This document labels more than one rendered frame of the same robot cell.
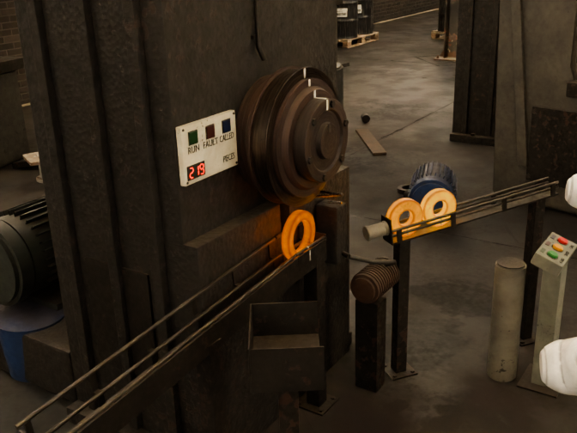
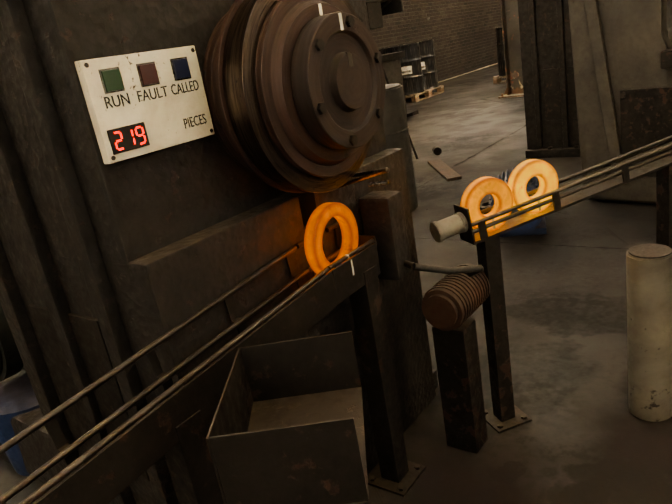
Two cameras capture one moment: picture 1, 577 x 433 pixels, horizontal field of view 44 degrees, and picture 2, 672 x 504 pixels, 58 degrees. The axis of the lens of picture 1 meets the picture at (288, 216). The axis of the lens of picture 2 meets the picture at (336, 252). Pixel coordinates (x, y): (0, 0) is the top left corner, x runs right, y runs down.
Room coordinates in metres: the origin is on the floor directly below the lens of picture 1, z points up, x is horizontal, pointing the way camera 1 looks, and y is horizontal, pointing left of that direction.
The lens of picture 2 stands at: (0.97, -0.16, 1.19)
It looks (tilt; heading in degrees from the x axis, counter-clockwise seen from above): 18 degrees down; 5
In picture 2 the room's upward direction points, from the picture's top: 10 degrees counter-clockwise
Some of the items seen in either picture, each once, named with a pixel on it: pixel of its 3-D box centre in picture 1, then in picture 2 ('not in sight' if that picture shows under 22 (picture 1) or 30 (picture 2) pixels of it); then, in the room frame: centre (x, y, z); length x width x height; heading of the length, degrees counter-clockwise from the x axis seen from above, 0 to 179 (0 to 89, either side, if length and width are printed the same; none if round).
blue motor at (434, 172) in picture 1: (433, 190); (517, 200); (4.47, -0.96, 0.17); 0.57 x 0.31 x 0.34; 166
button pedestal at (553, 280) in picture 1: (549, 315); not in sight; (2.52, -1.03, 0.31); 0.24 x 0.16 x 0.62; 146
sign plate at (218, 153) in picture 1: (209, 147); (152, 101); (2.15, 0.24, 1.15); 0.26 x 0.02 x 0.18; 146
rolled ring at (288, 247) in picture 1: (298, 235); (332, 240); (2.37, -0.03, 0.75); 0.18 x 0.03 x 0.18; 147
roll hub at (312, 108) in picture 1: (322, 140); (343, 82); (2.32, -0.12, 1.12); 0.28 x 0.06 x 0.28; 146
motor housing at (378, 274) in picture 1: (374, 324); (464, 358); (2.57, -0.34, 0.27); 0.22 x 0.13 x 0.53; 146
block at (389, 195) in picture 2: (331, 231); (384, 235); (2.57, -0.16, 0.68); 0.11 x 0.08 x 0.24; 56
